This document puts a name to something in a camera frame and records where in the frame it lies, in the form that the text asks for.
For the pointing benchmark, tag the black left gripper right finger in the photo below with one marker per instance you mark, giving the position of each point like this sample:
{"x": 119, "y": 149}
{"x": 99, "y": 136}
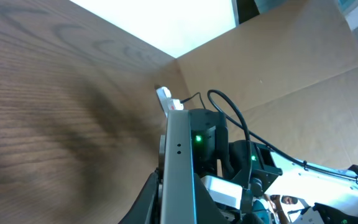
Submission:
{"x": 207, "y": 211}

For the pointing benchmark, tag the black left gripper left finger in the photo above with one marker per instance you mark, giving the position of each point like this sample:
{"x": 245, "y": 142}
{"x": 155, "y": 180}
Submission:
{"x": 144, "y": 209}

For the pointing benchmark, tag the Galaxy S25 Ultra smartphone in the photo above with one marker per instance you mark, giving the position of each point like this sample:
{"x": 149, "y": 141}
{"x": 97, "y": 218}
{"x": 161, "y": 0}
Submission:
{"x": 178, "y": 194}

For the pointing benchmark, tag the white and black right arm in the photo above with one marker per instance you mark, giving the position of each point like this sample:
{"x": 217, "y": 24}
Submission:
{"x": 266, "y": 170}

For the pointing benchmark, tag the person in background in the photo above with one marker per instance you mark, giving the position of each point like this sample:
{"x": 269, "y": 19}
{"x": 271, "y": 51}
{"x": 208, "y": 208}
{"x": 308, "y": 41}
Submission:
{"x": 269, "y": 208}

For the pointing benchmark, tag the white power strip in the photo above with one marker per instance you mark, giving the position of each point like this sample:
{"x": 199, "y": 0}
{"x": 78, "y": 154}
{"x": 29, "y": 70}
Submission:
{"x": 166, "y": 100}

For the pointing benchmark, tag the cardboard panel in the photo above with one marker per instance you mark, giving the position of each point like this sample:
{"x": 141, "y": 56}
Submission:
{"x": 293, "y": 73}

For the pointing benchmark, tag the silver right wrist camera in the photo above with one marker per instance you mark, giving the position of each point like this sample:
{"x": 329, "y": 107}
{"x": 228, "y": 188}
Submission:
{"x": 223, "y": 192}

